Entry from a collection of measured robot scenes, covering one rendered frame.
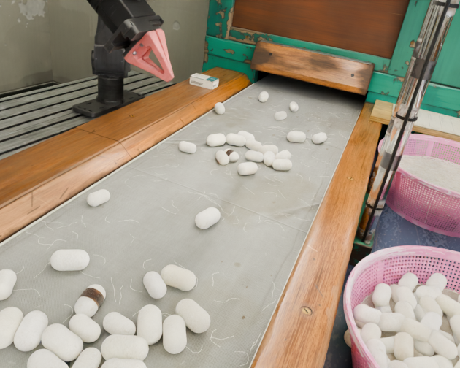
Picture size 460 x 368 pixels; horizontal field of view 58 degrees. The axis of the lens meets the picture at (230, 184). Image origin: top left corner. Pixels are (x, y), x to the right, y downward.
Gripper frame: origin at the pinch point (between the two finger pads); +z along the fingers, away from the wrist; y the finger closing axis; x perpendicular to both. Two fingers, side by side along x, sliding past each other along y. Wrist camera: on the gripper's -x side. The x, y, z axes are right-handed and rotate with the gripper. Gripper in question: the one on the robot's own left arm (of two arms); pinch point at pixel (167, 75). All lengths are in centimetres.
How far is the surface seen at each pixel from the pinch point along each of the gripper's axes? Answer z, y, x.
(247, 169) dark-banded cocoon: 20.0, -4.0, -3.4
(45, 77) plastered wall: -90, 154, 167
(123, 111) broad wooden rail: -1.5, 1.8, 13.3
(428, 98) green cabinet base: 37, 49, -25
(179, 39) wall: -42, 151, 70
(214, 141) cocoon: 13.2, 2.6, 2.3
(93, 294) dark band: 17.5, -38.0, -2.0
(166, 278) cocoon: 21.2, -32.1, -4.3
